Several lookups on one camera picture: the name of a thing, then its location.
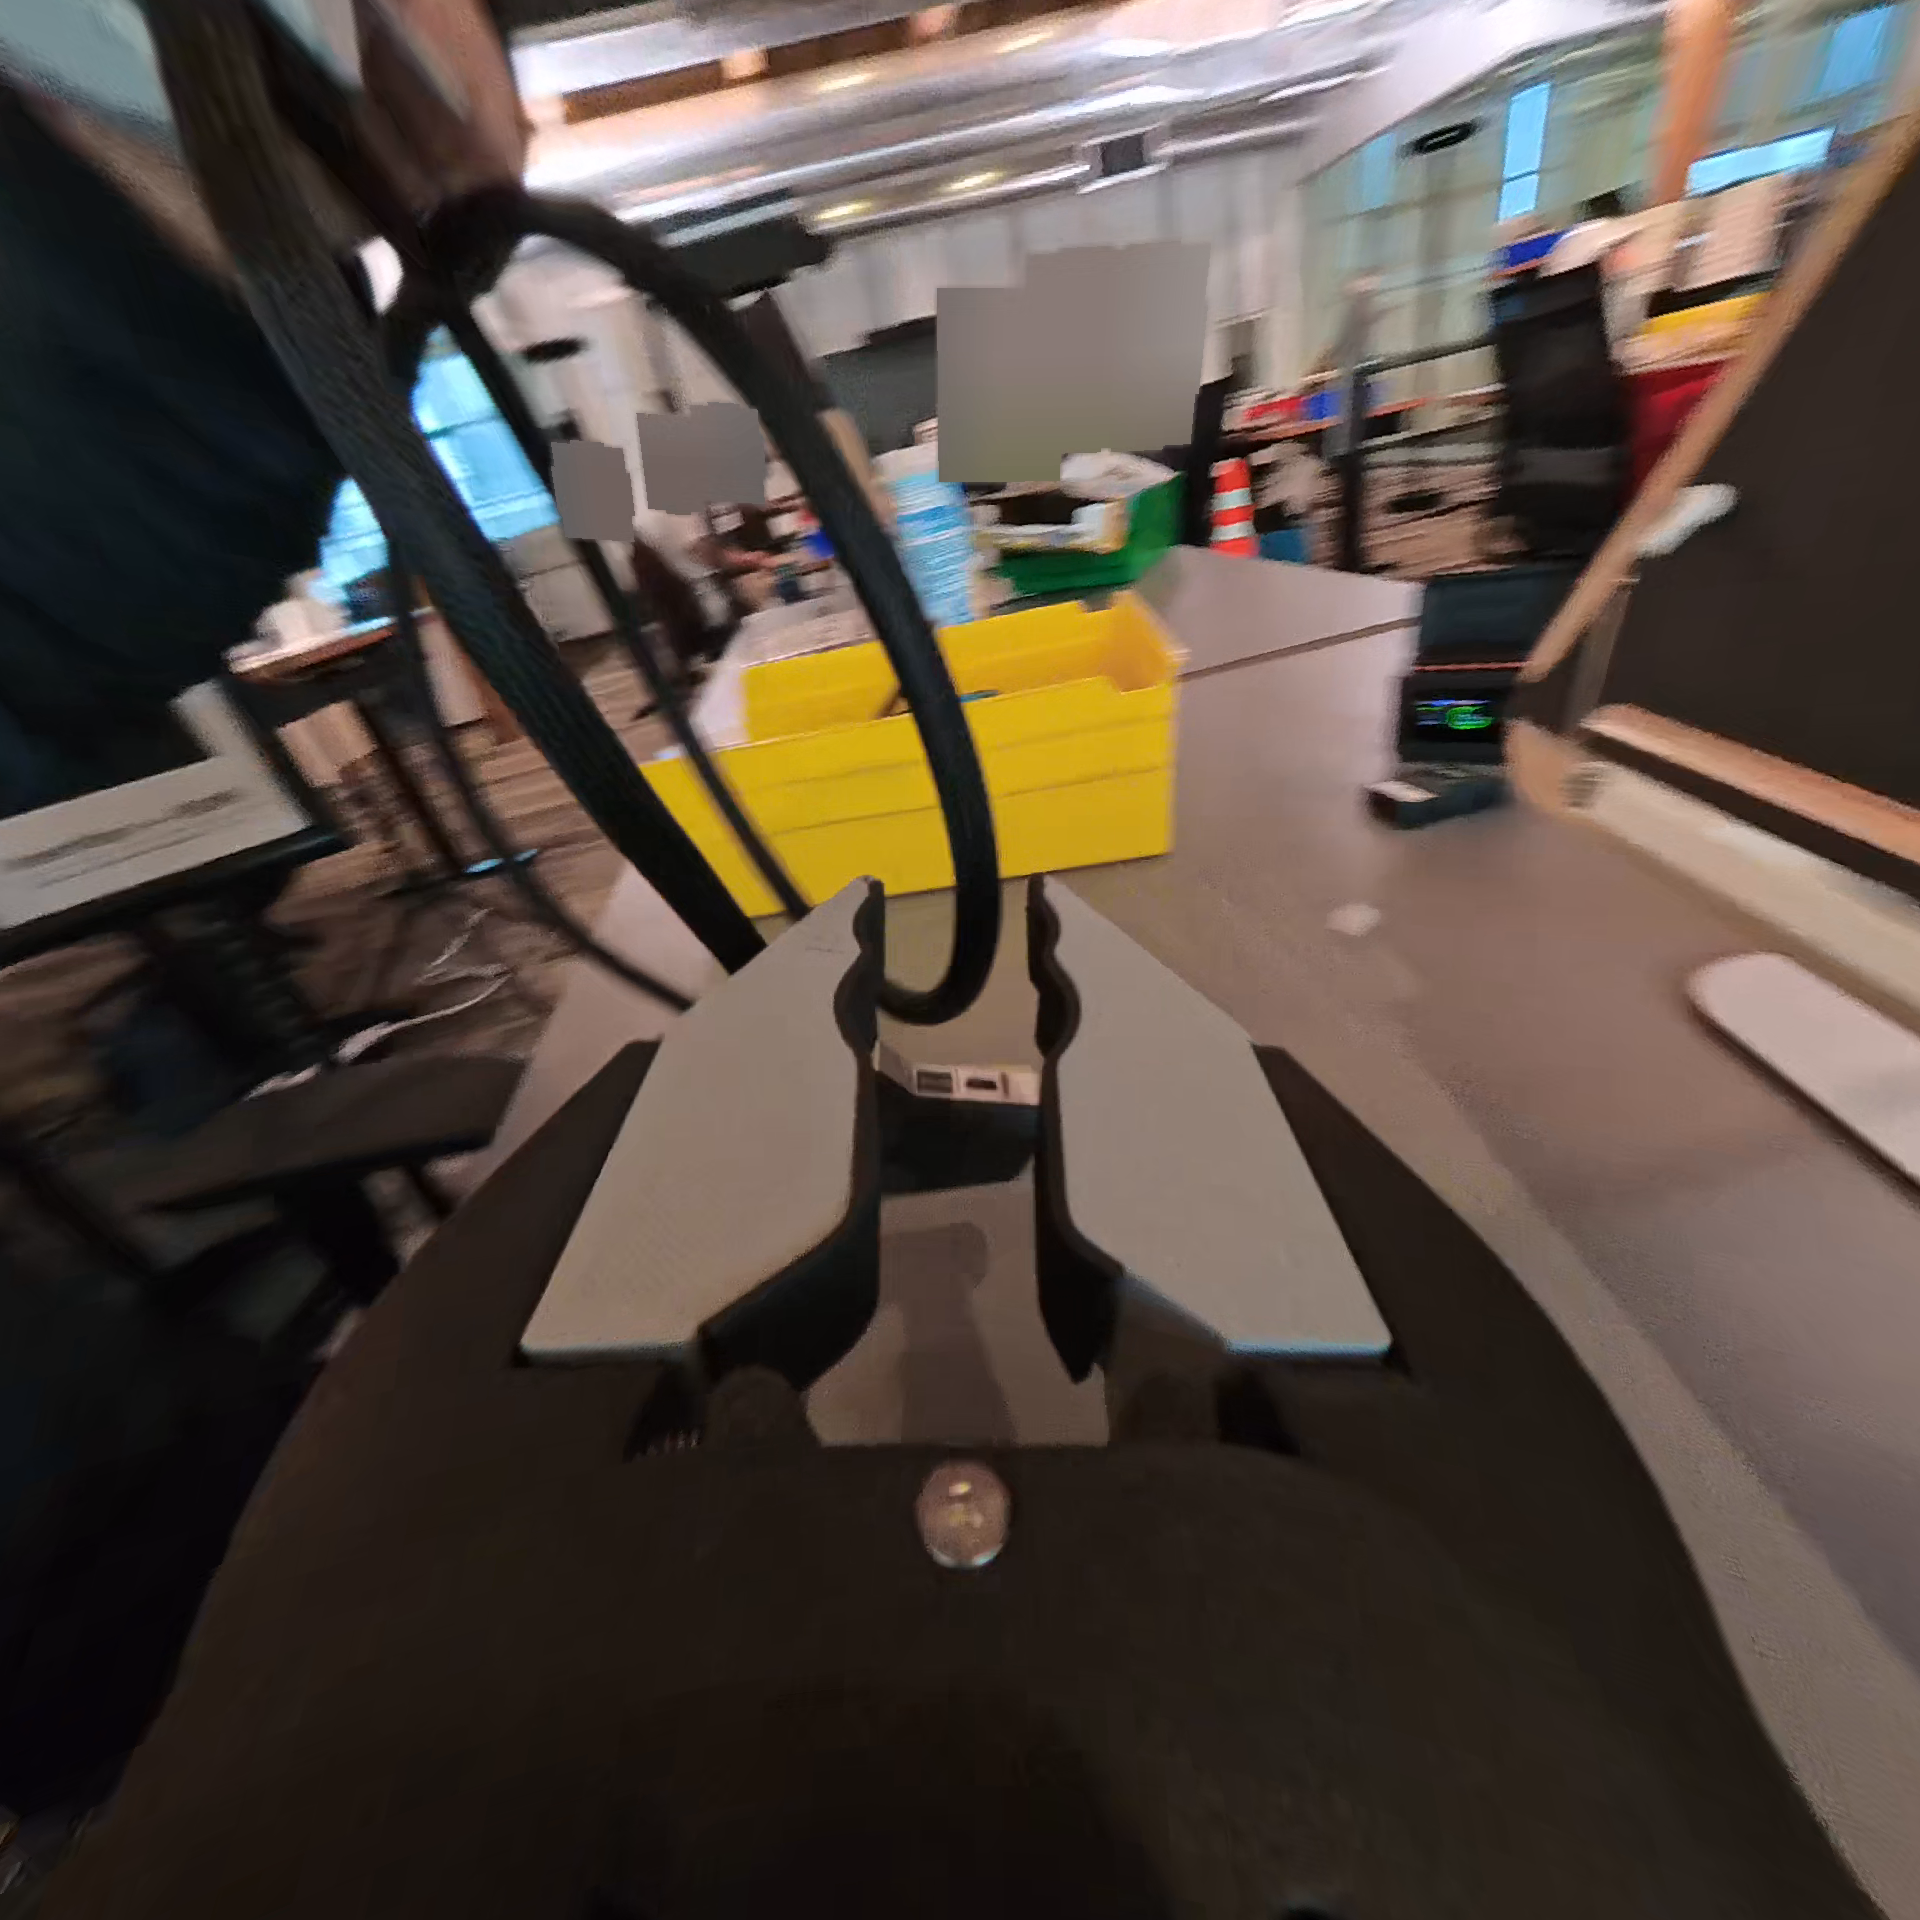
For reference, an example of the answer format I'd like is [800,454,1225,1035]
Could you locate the black braided hdmi cable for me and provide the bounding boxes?
[141,0,769,976]

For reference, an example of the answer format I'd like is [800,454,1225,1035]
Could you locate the red bag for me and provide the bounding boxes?
[1622,353,1727,489]

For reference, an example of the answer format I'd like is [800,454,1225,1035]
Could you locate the black hdmi switch box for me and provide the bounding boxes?
[873,1044,1046,1203]

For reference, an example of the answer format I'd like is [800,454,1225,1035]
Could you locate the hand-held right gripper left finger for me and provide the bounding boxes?
[517,878,887,1390]

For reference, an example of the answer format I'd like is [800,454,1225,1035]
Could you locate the black monitor with tan frame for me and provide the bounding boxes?
[1504,89,1920,992]

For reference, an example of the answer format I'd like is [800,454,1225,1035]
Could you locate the green plastic crate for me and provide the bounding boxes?
[993,479,1186,598]

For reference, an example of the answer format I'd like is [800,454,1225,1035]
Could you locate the black bag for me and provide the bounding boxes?
[1487,271,1632,570]

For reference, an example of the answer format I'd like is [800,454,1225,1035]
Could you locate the blue white labelled bottle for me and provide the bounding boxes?
[878,450,980,633]

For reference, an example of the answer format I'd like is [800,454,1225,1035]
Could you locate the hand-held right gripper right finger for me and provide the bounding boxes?
[1026,873,1394,1384]

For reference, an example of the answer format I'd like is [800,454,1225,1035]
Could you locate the small black battery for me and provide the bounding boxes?
[1366,774,1505,832]

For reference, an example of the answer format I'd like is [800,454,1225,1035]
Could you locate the yellow plastic bin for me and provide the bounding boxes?
[638,592,1191,922]

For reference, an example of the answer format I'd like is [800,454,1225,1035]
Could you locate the white monitor stand base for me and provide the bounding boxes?
[1685,952,1920,1191]

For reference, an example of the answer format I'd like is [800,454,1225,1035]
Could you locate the black office chair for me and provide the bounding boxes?
[0,872,527,1353]

